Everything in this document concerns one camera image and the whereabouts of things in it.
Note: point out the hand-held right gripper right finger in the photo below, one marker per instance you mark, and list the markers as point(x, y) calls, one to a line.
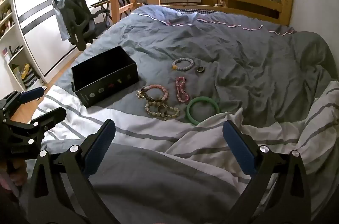
point(241, 150)

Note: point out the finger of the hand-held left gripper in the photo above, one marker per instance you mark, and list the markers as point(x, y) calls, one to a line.
point(33, 93)
point(50, 116)

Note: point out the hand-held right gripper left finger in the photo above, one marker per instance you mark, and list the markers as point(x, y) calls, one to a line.
point(98, 150)

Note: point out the black cardboard box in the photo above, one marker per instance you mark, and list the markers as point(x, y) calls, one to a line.
point(106, 86)

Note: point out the green jade bangle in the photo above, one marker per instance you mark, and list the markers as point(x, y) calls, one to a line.
point(189, 110)

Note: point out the person's left hand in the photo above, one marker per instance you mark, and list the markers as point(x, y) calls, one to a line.
point(18, 173)

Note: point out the yellow packet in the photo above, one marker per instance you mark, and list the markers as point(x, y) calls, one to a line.
point(25, 71)

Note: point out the white open bookshelf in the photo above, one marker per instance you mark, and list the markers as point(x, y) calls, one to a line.
point(13, 36)

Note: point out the light blue denim jacket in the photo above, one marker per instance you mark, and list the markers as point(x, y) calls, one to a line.
point(59, 22)

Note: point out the black office chair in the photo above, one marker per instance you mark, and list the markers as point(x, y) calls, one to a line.
point(79, 15)

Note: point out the white sliding door wardrobe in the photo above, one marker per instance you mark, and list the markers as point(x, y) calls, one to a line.
point(39, 1)

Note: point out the grey striped duvet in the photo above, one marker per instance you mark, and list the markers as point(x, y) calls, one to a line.
point(238, 54)

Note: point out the wooden folding table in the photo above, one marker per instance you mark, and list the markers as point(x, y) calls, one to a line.
point(102, 3)

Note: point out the checkered bed sheet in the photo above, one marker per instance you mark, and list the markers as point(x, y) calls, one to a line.
point(190, 11)

